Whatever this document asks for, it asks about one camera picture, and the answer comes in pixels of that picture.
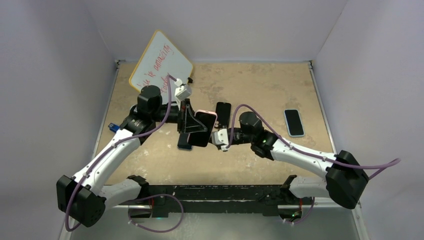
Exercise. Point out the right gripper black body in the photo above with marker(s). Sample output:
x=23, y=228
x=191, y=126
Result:
x=239, y=137

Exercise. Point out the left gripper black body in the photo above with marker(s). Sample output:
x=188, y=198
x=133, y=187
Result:
x=181, y=118

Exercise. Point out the black phone case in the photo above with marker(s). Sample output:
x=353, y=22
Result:
x=182, y=143

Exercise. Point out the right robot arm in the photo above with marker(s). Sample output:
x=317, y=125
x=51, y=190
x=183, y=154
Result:
x=338, y=177

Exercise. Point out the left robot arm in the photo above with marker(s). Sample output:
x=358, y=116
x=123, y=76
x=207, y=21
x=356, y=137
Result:
x=84, y=197

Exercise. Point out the blue black stapler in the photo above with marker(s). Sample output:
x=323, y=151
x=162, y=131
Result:
x=113, y=127

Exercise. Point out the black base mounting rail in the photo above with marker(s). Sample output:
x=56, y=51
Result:
x=268, y=200

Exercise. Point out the white board yellow frame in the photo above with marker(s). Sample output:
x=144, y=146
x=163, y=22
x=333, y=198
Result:
x=159, y=59

